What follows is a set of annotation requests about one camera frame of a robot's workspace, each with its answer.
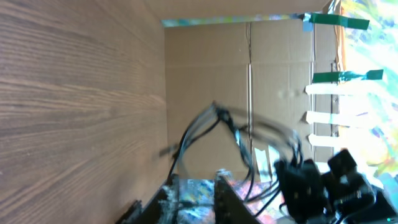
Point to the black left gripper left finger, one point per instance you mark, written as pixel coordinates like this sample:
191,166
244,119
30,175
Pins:
161,208

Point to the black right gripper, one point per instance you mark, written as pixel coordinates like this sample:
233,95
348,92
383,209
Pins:
303,191

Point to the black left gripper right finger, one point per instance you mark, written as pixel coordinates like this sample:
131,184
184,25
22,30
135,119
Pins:
228,207

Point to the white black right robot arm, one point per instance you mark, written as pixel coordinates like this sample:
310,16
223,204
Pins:
380,212

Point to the white tape strip bottom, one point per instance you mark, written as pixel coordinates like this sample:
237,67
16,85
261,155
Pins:
325,141

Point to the white tape strip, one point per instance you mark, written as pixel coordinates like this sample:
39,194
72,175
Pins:
325,141
340,119
343,89

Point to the white tape strip middle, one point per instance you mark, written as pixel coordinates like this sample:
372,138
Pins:
340,119

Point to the cardboard side panel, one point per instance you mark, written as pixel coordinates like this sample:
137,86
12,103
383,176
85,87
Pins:
263,67

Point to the white tape strip top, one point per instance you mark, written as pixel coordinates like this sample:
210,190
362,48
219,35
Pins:
343,89

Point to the green tape strip lower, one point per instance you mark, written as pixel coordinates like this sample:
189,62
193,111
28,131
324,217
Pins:
347,76

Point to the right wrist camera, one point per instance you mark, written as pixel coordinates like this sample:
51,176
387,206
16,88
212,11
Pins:
348,190

